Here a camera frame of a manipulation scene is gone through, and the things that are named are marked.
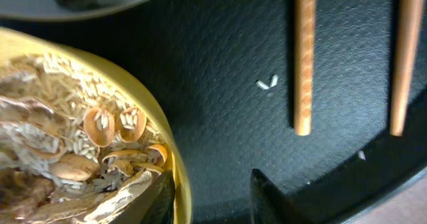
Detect wooden chopstick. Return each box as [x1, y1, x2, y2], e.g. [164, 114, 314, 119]
[294, 0, 316, 136]
[390, 0, 424, 136]

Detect rice and shell scraps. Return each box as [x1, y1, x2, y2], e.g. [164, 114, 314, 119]
[1, 53, 169, 223]

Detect yellow bowl with food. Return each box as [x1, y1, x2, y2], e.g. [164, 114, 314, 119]
[1, 27, 193, 224]

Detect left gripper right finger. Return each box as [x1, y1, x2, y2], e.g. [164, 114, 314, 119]
[250, 169, 313, 224]

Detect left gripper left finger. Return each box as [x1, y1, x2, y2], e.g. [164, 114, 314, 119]
[111, 170, 175, 224]

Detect grey plate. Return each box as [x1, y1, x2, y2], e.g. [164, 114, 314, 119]
[1, 0, 149, 21]

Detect black round tray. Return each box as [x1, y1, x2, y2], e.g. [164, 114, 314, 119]
[1, 0, 426, 223]

